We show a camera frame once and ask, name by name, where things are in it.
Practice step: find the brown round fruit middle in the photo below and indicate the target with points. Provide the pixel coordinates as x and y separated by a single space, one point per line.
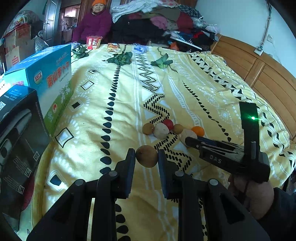
178 128

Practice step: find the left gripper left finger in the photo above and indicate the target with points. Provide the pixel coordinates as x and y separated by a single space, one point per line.
68 218

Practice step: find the brown round longan fruit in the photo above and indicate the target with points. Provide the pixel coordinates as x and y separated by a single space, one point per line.
147 156

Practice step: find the yellow patterned bed sheet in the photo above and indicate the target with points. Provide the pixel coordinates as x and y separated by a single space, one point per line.
110 105

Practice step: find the black product box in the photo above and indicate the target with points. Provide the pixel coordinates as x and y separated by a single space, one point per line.
24 138

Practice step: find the red tomato fruit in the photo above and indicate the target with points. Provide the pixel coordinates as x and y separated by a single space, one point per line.
169 124

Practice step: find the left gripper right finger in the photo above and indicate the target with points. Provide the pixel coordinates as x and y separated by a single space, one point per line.
207 210

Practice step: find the wooden headboard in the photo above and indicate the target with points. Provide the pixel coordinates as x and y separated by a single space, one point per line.
268 78

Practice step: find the person's right hand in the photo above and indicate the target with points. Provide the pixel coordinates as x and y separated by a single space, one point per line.
259 197

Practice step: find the pile of clothes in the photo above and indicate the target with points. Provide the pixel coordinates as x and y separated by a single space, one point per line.
176 25

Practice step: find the green leaf vegetable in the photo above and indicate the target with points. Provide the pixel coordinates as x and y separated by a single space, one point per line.
80 52
124 58
163 62

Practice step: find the cardboard box upper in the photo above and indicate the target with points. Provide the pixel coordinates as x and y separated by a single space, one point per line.
18 36

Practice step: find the red instant noodle cup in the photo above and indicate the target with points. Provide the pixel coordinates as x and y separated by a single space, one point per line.
93 42

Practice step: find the blue white small packet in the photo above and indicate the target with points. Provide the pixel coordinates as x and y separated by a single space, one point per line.
139 49

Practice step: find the orange fruit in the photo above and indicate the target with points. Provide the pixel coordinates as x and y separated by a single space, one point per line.
198 130

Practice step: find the cardboard box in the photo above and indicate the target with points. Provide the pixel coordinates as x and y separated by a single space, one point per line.
19 53
18 36

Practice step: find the green leaf vegetable right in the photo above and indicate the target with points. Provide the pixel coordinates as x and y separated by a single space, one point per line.
163 62

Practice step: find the brown round fruit left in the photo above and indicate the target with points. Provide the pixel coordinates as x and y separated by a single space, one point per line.
148 128

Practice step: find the person in purple jacket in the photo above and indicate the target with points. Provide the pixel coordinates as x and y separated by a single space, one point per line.
97 22

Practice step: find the green leaf vegetable middle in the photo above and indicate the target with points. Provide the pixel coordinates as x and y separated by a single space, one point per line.
124 58

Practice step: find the cardboard box lower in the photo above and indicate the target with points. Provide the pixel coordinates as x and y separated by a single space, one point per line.
19 53

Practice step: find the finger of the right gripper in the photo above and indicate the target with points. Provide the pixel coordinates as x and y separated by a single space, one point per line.
229 157
201 142

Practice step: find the green leaf vegetable left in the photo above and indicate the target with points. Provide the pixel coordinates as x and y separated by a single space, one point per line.
80 52

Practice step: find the orange snack packet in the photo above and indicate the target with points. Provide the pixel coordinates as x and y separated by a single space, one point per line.
113 47

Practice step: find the pale taro chunk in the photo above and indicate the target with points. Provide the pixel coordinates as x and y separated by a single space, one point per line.
160 131
187 133

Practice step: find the blue green carton box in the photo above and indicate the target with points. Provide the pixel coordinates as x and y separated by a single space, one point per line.
49 73

